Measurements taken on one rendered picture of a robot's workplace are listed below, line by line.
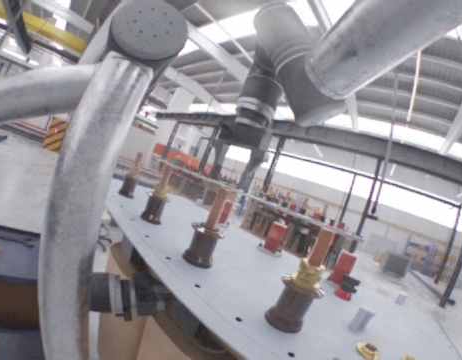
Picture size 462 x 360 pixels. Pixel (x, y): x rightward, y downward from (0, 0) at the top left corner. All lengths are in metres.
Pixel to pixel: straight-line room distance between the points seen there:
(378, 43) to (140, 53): 0.33
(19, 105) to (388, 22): 0.70
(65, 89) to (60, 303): 0.46
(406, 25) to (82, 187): 0.44
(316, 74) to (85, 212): 0.40
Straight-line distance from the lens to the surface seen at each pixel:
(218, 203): 0.50
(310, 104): 0.36
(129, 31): 0.37
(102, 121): 0.32
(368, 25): 0.27
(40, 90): 0.59
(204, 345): 0.74
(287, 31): 0.43
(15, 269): 1.15
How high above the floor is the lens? 1.58
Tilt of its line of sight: 1 degrees up
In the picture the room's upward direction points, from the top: 21 degrees clockwise
